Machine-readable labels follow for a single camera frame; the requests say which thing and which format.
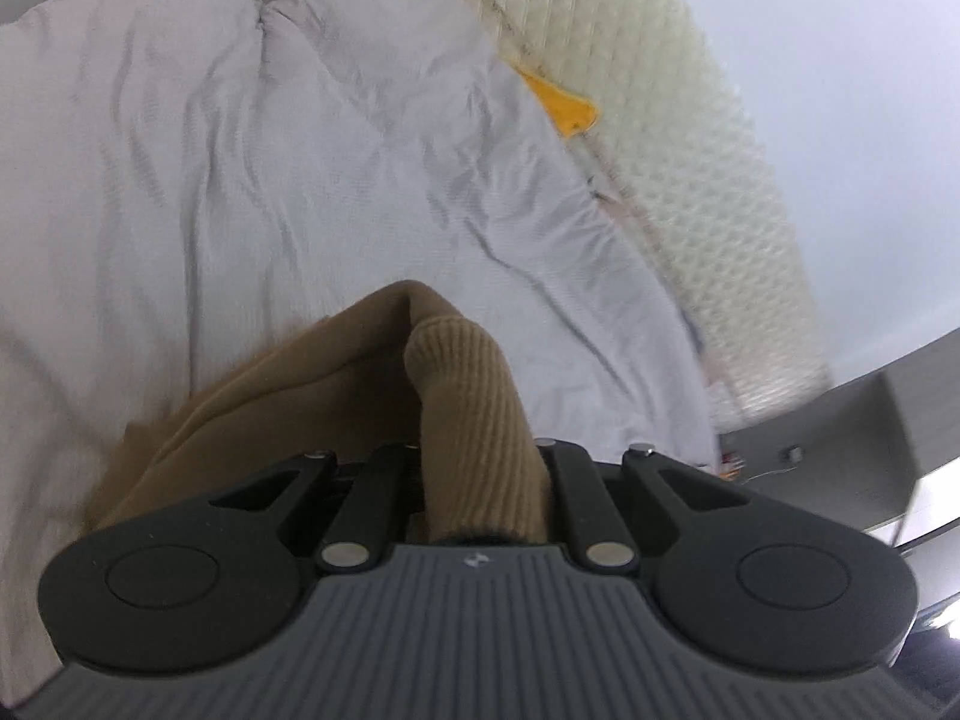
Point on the brown zip hoodie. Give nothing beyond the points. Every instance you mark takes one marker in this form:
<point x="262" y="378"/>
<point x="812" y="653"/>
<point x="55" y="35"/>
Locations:
<point x="465" y="420"/>

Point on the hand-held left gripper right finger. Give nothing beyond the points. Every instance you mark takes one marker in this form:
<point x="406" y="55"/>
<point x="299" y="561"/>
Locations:
<point x="574" y="487"/>

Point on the yellow cloth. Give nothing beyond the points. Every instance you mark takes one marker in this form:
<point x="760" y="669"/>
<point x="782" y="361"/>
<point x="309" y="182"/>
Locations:
<point x="566" y="109"/>

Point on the cream quilted headboard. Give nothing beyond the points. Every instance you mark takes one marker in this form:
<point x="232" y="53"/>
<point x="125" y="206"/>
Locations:
<point x="675" y="127"/>

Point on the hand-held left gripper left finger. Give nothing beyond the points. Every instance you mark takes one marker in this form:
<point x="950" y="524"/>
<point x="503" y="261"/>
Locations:
<point x="382" y="480"/>

